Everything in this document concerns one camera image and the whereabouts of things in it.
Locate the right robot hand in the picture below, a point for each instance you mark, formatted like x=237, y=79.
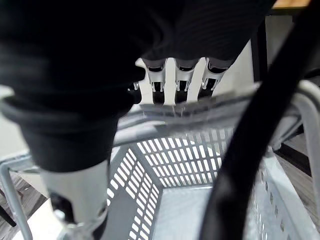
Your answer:
x=75, y=75

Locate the grey plastic shopping basket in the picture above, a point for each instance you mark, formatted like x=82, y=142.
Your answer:
x=182, y=207

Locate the black floor bar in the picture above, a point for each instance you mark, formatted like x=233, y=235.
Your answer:
x=6, y=212
x=295, y=155

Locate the wooden table top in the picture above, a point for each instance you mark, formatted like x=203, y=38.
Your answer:
x=287, y=4

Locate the black metal table frame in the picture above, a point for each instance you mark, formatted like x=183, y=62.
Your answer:
x=260, y=50

